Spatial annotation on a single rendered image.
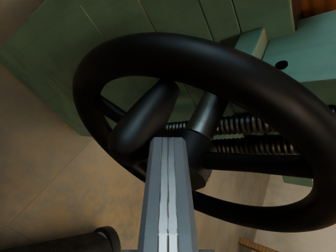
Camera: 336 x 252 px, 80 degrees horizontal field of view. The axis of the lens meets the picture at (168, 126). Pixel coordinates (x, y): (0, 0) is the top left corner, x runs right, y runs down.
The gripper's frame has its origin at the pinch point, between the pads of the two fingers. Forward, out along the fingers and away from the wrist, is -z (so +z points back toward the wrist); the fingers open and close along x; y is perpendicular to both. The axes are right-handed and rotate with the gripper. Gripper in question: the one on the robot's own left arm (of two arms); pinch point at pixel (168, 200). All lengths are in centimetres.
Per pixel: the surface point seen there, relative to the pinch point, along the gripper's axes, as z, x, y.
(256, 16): -23.0, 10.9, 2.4
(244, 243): -92, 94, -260
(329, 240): -101, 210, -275
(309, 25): -21.6, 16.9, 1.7
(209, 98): -17.6, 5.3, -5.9
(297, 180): -22.6, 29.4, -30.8
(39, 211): -37, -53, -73
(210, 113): -15.1, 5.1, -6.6
